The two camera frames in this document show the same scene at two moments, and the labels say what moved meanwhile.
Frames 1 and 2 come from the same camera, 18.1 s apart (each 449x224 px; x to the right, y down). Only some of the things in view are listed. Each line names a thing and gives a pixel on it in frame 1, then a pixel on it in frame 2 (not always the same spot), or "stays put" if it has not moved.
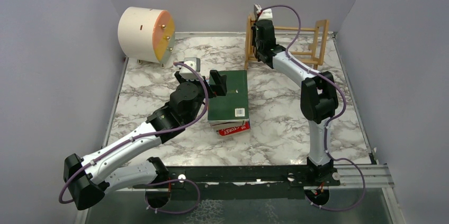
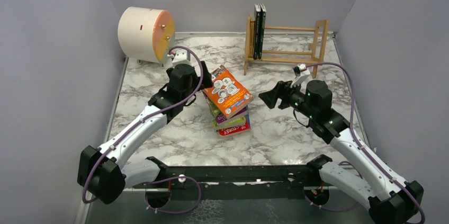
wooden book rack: [249, 57] stays put
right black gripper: [262, 53] to [283, 93]
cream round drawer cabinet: [146, 34] stays put
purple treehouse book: [216, 125] to [220, 118]
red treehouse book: [234, 130] stays put
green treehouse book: [234, 105] to [215, 112]
